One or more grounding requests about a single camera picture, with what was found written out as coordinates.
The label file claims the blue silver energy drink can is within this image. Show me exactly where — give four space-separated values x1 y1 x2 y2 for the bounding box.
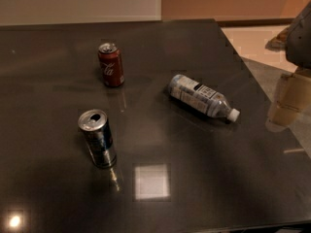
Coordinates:
78 109 117 169

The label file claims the blue label plastic bottle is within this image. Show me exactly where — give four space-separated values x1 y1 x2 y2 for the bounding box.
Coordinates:
168 74 240 122

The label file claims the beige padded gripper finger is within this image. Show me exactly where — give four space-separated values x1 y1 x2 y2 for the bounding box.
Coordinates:
267 67 311 127

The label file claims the red cola can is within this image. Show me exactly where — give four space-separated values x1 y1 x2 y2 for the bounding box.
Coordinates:
98 42 124 87

